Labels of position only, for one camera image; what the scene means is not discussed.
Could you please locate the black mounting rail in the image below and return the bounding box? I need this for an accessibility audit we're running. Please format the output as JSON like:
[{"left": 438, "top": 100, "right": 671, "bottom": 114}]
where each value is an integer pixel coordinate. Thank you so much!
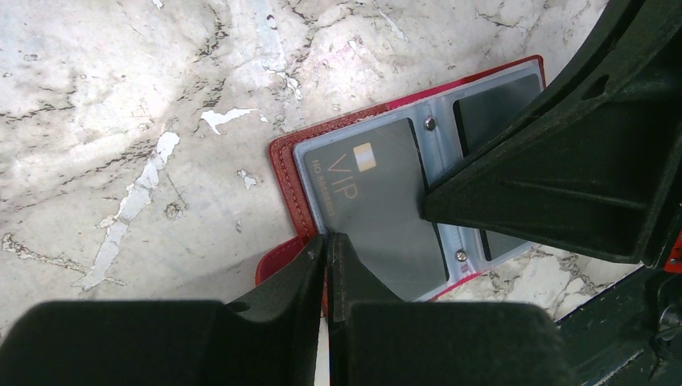
[{"left": 557, "top": 269, "right": 681, "bottom": 385}]

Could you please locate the red card holder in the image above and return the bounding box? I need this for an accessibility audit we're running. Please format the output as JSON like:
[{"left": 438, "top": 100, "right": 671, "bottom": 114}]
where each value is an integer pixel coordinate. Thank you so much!
[{"left": 256, "top": 55, "right": 546, "bottom": 302}]

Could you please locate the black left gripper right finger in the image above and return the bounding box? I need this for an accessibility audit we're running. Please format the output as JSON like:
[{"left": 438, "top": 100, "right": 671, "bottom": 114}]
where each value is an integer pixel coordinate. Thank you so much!
[{"left": 327, "top": 233, "right": 574, "bottom": 385}]

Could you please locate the black VIP card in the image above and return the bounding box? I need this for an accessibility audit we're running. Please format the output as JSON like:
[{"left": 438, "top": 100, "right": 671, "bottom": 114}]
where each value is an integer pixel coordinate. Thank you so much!
[{"left": 294, "top": 117, "right": 450, "bottom": 301}]

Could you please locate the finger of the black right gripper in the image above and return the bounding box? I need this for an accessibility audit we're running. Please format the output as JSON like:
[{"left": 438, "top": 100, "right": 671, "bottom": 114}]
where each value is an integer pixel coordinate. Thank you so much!
[{"left": 422, "top": 1, "right": 681, "bottom": 267}]

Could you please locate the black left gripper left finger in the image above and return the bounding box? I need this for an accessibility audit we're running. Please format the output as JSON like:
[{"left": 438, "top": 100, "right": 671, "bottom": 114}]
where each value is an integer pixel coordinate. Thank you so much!
[{"left": 1, "top": 236, "right": 325, "bottom": 385}]

